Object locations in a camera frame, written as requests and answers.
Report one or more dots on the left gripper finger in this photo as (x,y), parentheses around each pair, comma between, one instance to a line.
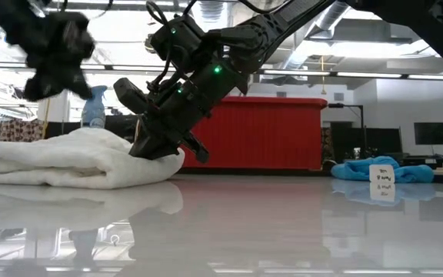
(52,84)

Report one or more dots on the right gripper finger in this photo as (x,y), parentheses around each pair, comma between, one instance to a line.
(198,150)
(156,148)

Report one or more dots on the red plastic laundry basket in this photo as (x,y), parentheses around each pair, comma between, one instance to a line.
(264,134)

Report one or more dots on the white lace garment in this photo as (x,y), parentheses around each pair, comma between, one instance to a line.
(71,161)

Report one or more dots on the blue garment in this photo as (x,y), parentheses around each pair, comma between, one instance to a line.
(348,171)

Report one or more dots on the white garment label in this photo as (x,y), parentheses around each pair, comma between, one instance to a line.
(382,174)

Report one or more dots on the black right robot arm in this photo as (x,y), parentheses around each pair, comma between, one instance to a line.
(321,15)

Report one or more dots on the black partition panel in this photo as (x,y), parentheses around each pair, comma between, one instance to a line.
(62,129)

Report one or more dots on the spray bottle with blue cap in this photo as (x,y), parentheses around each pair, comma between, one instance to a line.
(94,111)

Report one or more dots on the brown patterned fabric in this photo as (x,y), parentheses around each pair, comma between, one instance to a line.
(17,131)

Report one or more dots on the ceiling light strip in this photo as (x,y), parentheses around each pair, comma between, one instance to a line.
(379,75)
(129,68)

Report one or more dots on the black lamp stand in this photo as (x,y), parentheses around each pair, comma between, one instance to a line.
(361,127)

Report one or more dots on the black distant desk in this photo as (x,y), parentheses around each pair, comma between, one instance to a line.
(433,159)

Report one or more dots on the silver ceiling air duct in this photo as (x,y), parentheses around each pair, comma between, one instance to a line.
(210,9)

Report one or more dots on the black wall screen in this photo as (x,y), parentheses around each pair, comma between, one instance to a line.
(433,133)

